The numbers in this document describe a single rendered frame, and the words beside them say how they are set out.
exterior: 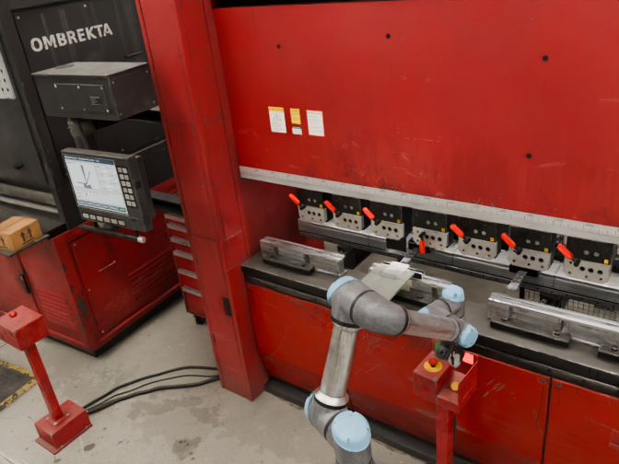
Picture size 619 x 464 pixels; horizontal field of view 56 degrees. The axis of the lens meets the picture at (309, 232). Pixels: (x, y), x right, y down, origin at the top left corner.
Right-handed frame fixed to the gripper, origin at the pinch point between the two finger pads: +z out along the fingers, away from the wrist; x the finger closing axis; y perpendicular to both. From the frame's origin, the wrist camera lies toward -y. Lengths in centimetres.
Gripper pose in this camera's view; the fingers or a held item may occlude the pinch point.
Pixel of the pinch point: (453, 365)
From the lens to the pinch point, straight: 233.6
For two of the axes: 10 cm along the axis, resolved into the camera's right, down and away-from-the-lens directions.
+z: 1.6, 8.5, 5.0
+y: 6.3, -4.8, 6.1
